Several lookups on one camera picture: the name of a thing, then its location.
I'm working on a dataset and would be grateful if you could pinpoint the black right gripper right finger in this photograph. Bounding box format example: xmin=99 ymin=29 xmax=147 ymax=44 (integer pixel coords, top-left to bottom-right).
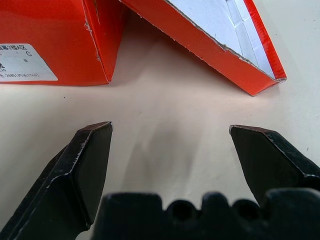
xmin=229 ymin=124 xmax=320 ymax=204

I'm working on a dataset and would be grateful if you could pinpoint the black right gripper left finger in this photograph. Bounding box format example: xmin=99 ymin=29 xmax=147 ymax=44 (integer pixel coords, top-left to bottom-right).
xmin=0 ymin=121 xmax=113 ymax=240

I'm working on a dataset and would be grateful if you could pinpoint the white printed paper label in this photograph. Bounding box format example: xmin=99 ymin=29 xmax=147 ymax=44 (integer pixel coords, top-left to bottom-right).
xmin=0 ymin=43 xmax=59 ymax=83

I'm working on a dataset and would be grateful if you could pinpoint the orange box lid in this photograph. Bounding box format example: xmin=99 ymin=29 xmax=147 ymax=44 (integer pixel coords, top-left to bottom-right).
xmin=119 ymin=0 xmax=287 ymax=97

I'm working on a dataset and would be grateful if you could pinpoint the orange cardboard box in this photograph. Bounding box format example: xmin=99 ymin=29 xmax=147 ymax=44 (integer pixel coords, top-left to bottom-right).
xmin=0 ymin=0 xmax=131 ymax=86

